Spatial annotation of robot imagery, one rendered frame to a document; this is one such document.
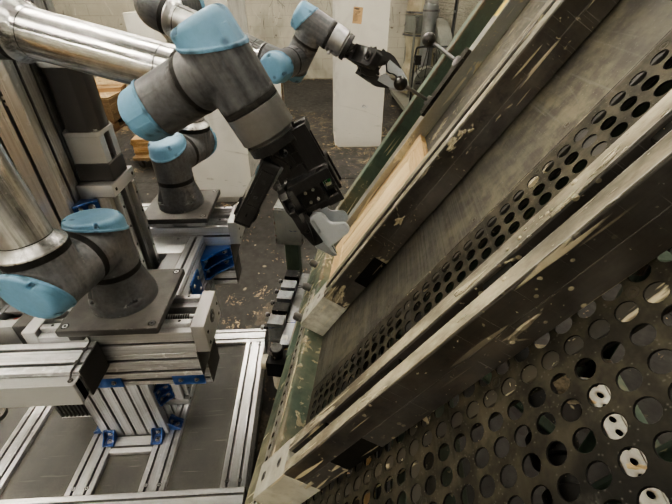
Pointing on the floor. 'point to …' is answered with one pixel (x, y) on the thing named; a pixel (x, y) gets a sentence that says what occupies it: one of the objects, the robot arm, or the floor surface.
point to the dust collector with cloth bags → (424, 16)
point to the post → (293, 257)
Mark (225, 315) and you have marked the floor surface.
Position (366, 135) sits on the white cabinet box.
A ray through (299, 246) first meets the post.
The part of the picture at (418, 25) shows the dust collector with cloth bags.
